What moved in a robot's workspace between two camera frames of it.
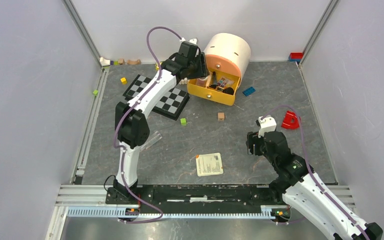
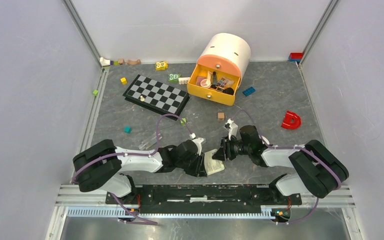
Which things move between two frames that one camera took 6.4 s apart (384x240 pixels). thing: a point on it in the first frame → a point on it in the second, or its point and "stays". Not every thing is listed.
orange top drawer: x=219 y=63 stays
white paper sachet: x=209 y=164 stays
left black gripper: x=203 y=70 → x=198 y=169
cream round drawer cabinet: x=234 y=46 stays
